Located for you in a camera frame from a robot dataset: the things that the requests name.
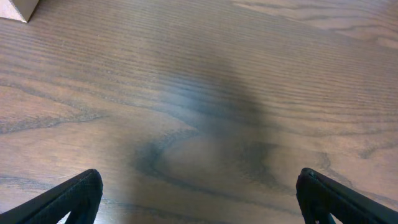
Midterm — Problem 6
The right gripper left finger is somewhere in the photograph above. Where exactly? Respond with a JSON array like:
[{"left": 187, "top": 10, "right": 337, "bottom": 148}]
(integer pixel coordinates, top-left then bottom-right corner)
[{"left": 1, "top": 169, "right": 103, "bottom": 224}]

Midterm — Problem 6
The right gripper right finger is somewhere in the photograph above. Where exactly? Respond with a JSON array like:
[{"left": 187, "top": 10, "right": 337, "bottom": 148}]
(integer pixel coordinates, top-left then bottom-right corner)
[{"left": 296, "top": 167, "right": 397, "bottom": 224}]

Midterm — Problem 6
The brown cardboard box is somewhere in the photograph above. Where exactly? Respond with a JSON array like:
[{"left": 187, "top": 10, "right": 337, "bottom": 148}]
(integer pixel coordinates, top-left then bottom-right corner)
[{"left": 0, "top": 0, "right": 39, "bottom": 23}]

